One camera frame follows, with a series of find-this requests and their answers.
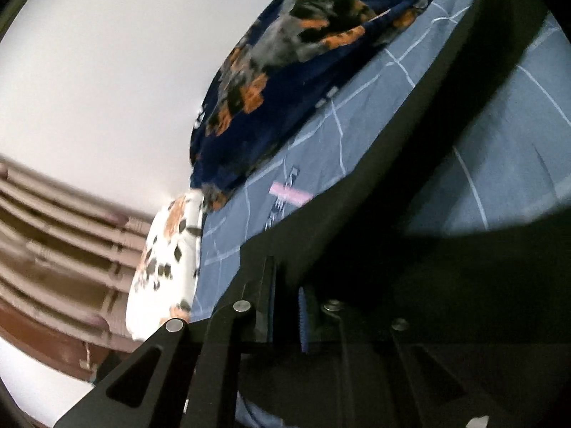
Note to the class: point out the brown wooden bed frame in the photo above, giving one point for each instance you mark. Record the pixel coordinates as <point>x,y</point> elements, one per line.
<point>59,351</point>

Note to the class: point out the navy dog print blanket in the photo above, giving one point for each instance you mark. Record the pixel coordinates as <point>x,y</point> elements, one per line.
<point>295,56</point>

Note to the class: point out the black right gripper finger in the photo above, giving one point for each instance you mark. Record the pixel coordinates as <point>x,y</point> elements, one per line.
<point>190,374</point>

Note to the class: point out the black pants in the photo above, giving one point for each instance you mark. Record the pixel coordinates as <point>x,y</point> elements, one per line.
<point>431,287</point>

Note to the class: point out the blue grid bed sheet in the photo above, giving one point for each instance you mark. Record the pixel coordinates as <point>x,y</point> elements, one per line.
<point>321,142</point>

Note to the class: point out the white floral pillow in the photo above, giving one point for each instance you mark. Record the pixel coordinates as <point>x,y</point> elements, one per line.
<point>165,281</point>

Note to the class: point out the beige pink curtain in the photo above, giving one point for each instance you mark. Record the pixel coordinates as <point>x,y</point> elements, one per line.
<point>67,258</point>

